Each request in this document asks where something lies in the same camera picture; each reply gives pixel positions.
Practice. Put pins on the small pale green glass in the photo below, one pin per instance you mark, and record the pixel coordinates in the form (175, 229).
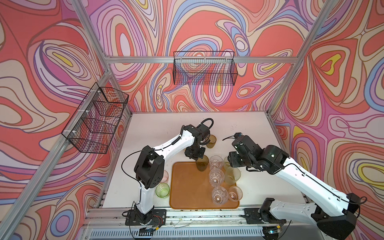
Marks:
(226, 163)

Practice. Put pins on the brown glass back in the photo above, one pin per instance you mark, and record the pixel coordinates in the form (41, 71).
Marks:
(212, 141)

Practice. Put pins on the left black wire basket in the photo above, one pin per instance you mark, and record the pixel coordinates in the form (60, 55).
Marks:
(100, 114)

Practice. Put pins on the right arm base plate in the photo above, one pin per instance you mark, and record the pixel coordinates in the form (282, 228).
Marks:
(257, 216)

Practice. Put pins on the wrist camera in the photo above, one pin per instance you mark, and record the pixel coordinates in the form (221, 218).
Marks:
(244, 142)
(203, 133)

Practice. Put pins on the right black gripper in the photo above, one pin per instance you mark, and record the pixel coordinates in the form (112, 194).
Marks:
(232, 156)

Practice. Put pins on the dark olive glass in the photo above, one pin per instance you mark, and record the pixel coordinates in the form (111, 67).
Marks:
(202, 163)

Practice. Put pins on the tall pale green glass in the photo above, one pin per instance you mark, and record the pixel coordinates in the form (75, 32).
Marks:
(232, 175)

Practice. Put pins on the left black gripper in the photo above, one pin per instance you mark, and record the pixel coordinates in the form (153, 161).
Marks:
(189, 154)

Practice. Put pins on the bright green glass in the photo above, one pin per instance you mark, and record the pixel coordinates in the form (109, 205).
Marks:
(162, 190)

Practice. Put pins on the back black wire basket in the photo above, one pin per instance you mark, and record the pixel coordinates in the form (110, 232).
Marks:
(204, 68)

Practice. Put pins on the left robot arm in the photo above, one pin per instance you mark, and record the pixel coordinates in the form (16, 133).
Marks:
(150, 165)

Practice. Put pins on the brown plastic tray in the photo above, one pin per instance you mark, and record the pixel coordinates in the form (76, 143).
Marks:
(191, 189)

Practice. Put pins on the pink glass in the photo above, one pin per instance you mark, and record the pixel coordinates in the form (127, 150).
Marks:
(235, 193)
(165, 177)

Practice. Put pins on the clear glass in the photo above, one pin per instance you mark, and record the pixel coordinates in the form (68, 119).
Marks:
(216, 177)
(220, 195)
(216, 162)

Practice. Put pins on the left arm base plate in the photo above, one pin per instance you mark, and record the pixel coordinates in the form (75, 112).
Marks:
(155, 218)

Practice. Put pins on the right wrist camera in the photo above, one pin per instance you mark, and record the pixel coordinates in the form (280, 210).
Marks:
(244, 142)

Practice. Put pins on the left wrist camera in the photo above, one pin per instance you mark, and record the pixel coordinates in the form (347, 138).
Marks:
(203, 133)

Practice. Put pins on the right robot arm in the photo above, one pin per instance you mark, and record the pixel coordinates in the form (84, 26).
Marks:
(332, 211)

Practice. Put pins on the black wire basket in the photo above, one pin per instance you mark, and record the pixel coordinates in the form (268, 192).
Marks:
(204, 68)
(100, 114)

